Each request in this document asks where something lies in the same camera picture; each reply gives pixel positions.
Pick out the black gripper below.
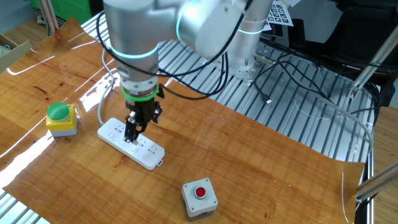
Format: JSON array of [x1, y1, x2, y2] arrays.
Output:
[[123, 95, 164, 146]]

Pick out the white four-socket power strip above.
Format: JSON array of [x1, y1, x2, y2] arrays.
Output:
[[97, 117, 166, 171]]

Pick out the green button yellow box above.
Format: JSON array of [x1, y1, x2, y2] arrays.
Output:
[[45, 101, 78, 138]]

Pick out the red button grey box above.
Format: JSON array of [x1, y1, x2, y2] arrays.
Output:
[[181, 177, 219, 222]]

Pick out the wood-grain table mat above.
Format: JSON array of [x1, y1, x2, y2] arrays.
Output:
[[0, 17, 365, 224]]

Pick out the green plastic crate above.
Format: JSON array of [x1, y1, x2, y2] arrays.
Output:
[[29, 0, 93, 24]]

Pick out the brown wooden sticks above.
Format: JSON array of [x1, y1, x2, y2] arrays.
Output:
[[39, 0, 60, 35]]

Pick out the brown cardboard box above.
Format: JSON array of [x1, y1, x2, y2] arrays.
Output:
[[0, 32, 34, 75]]

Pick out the printed marker sheet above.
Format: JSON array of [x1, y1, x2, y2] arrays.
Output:
[[262, 0, 295, 32]]

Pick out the black office chair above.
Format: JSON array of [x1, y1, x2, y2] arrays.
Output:
[[323, 0, 398, 75]]

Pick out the light grey power strip cord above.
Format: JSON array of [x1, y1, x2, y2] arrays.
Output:
[[98, 48, 116, 127]]

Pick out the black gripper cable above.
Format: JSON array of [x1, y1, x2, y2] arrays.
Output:
[[158, 51, 231, 101]]

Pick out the black USB cable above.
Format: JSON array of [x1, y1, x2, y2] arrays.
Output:
[[253, 60, 315, 105]]

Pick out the thick grey cable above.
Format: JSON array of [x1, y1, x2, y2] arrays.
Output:
[[295, 93, 374, 156]]

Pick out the aluminium frame beam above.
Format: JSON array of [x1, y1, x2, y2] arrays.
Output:
[[354, 161, 398, 202], [348, 24, 398, 100]]

